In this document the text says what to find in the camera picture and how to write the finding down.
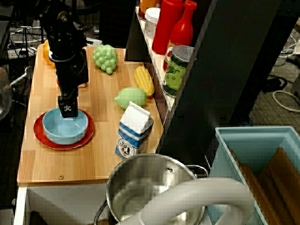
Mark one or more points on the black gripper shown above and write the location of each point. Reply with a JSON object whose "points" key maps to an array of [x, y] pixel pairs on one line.
{"points": [[70, 75]]}

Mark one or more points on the light blue bowl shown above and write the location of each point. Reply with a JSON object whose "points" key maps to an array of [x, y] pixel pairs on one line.
{"points": [[65, 131]]}

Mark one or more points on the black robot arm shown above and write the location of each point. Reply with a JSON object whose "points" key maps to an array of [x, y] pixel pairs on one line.
{"points": [[62, 28]]}

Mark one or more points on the red plate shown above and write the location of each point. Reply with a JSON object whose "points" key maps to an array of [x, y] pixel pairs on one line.
{"points": [[38, 133]]}

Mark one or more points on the wooden countertop board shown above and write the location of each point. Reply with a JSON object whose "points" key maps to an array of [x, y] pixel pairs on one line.
{"points": [[82, 161]]}

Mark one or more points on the yellow toy bell pepper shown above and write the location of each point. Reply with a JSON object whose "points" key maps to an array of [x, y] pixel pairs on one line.
{"points": [[47, 54]]}

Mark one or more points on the green toy grapes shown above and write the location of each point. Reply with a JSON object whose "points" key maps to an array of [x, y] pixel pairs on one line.
{"points": [[105, 58]]}

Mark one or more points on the green toy lime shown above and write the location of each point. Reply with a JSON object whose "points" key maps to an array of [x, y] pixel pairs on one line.
{"points": [[131, 97]]}

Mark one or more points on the blue white milk carton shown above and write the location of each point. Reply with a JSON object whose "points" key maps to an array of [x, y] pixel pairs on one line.
{"points": [[131, 136]]}

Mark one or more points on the brass screw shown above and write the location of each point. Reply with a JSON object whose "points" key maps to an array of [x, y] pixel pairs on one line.
{"points": [[61, 177]]}

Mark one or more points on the yellow toy corn cob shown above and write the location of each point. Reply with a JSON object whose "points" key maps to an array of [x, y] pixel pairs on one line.
{"points": [[144, 80]]}

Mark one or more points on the white kitchen shelf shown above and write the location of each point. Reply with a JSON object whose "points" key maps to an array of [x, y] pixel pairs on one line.
{"points": [[154, 61]]}

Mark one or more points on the stainless steel pot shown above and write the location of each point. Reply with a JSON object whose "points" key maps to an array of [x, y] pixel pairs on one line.
{"points": [[140, 178]]}

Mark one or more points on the green pea can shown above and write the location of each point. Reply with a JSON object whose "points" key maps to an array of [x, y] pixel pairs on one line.
{"points": [[175, 72]]}

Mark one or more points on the white jar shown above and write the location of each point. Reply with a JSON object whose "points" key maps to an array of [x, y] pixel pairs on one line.
{"points": [[152, 21]]}

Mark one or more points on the red squeeze ketchup bottle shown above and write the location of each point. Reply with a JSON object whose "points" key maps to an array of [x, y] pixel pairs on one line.
{"points": [[166, 28]]}

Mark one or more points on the orange bottle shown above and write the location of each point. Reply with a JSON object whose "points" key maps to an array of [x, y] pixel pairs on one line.
{"points": [[146, 7]]}

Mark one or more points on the red sauce bottle with label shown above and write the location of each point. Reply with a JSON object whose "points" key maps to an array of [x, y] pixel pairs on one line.
{"points": [[184, 32]]}

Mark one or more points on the light blue plastic bin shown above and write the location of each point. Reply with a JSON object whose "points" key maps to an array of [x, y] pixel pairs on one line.
{"points": [[248, 138]]}

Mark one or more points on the brown wooden board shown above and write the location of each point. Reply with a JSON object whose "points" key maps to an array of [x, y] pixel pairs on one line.
{"points": [[250, 182], [286, 178]]}

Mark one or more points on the black power adapter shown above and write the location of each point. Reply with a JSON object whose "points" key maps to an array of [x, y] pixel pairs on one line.
{"points": [[274, 84]]}

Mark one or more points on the dark grey kitchen post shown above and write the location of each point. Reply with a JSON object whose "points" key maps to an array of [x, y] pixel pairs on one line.
{"points": [[222, 70]]}

